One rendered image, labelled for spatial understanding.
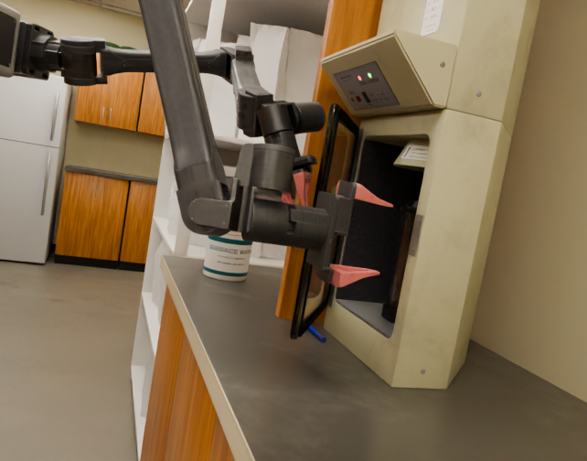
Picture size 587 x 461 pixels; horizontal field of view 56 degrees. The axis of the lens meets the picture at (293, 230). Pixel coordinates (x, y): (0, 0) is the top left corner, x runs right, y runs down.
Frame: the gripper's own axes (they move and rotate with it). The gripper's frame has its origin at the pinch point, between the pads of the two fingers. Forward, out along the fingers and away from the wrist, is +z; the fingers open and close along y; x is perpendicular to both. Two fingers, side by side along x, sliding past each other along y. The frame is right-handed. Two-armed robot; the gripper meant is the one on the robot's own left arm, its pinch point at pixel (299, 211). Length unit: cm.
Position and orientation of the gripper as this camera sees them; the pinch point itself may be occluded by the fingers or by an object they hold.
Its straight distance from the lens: 99.8
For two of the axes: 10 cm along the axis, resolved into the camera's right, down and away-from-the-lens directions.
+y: -9.4, 2.5, 2.4
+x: -2.4, 0.5, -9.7
